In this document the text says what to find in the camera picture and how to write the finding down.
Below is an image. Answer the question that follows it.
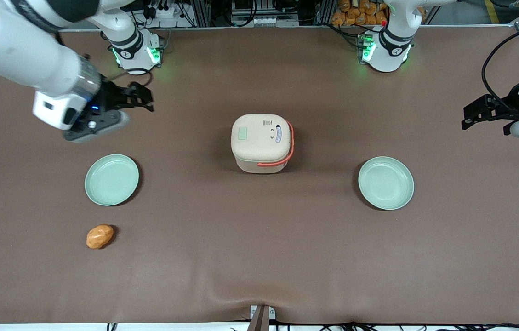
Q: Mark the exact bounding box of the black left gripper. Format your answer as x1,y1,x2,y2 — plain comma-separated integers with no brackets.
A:
461,84,519,131

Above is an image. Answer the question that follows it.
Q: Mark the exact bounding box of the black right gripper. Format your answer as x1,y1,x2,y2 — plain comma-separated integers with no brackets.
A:
88,80,154,121

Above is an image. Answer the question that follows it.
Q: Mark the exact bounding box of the pale green round plate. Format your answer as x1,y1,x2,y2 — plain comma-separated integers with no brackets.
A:
85,154,140,206
358,156,415,211

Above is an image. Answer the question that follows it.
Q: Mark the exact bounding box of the orange-brown bread roll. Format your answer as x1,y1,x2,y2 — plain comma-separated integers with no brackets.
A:
86,224,115,250

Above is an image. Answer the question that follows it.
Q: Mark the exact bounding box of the bag of orange bread rolls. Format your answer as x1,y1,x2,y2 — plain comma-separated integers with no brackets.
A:
331,0,389,27

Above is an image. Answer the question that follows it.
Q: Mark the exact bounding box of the black looping arm cable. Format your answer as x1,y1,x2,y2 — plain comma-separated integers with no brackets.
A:
481,22,519,113

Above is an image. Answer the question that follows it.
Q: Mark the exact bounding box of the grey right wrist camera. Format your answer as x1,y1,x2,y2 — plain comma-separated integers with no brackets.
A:
63,110,131,143

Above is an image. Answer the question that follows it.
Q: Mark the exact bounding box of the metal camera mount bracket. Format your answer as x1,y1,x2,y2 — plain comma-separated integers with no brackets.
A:
246,304,276,331

